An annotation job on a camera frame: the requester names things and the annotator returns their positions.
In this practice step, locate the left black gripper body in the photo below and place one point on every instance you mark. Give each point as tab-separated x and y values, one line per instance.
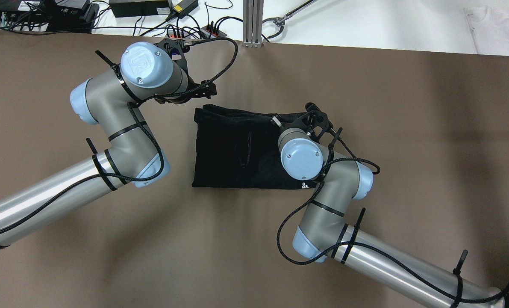
206	89

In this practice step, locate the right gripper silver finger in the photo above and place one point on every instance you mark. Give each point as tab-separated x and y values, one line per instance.
276	121

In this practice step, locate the black graphic t-shirt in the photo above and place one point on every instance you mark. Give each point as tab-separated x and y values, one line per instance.
238	149

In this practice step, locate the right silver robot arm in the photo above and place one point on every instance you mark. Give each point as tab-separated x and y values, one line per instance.
317	231

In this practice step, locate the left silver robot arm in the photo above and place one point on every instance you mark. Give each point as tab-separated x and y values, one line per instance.
146	71

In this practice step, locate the grey power strip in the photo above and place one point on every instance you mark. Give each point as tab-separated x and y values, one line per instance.
187	32

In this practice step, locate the black laptop charger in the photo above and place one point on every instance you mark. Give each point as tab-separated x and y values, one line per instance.
181	8

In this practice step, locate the metal grabber tool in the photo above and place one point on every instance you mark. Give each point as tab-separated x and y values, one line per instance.
280	21

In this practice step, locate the black power brick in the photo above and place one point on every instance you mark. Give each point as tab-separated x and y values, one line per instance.
131	8

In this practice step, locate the white folded garment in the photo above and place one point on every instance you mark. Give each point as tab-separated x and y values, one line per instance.
489	29

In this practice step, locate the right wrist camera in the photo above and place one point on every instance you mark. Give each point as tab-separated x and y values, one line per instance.
314	123

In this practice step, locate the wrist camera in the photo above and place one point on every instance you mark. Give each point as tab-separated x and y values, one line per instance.
314	123
175	47

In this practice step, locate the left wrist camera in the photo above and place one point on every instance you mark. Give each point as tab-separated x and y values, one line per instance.
175	47

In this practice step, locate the aluminium frame post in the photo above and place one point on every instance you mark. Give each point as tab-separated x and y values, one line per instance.
252	23

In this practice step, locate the black network switch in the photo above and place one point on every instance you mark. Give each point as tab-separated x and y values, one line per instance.
53	16

